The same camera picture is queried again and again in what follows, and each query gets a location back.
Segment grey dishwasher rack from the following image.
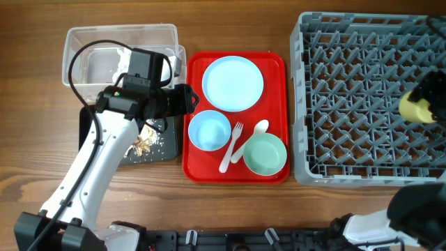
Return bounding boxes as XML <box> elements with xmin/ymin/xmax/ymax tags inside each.
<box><xmin>290</xmin><ymin>12</ymin><xmax>445</xmax><ymax>187</ymax></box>

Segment black plastic tray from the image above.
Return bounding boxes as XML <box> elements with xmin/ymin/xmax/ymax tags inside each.
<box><xmin>78</xmin><ymin>104</ymin><xmax>179</xmax><ymax>167</ymax></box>

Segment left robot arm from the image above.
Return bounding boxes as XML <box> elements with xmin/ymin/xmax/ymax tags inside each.
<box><xmin>14</xmin><ymin>48</ymin><xmax>199</xmax><ymax>250</ymax></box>

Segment white tissue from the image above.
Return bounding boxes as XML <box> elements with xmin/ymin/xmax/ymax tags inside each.
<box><xmin>112</xmin><ymin>48</ymin><xmax>132</xmax><ymax>82</ymax></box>

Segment mint green bowl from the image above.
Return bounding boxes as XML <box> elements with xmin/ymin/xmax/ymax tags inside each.
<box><xmin>243</xmin><ymin>133</ymin><xmax>288</xmax><ymax>176</ymax></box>

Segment light blue plate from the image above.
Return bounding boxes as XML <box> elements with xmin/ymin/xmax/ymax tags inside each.
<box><xmin>201</xmin><ymin>56</ymin><xmax>264</xmax><ymax>112</ymax></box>

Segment red serving tray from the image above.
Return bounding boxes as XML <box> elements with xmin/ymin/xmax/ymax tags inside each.
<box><xmin>182</xmin><ymin>52</ymin><xmax>290</xmax><ymax>184</ymax></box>

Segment white plastic spoon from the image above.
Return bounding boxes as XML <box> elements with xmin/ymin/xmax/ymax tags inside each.
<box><xmin>230</xmin><ymin>119</ymin><xmax>269</xmax><ymax>163</ymax></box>

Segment rice and food scraps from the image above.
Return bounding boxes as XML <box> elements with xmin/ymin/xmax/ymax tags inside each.
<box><xmin>124</xmin><ymin>119</ymin><xmax>167</xmax><ymax>158</ymax></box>

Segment clear plastic bin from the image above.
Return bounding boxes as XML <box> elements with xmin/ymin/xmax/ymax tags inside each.
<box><xmin>62</xmin><ymin>24</ymin><xmax>187</xmax><ymax>104</ymax></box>

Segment yellow plastic cup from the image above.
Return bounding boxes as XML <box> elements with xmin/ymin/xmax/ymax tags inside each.
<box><xmin>399</xmin><ymin>91</ymin><xmax>436</xmax><ymax>123</ymax></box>

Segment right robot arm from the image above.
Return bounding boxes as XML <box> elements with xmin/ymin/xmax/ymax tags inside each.
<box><xmin>320</xmin><ymin>71</ymin><xmax>445</xmax><ymax>250</ymax></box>

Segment white plastic fork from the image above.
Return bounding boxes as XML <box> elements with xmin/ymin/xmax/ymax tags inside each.
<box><xmin>219</xmin><ymin>122</ymin><xmax>243</xmax><ymax>174</ymax></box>

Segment light blue bowl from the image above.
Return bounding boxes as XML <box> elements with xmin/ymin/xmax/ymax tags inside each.
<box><xmin>187</xmin><ymin>110</ymin><xmax>231</xmax><ymax>151</ymax></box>

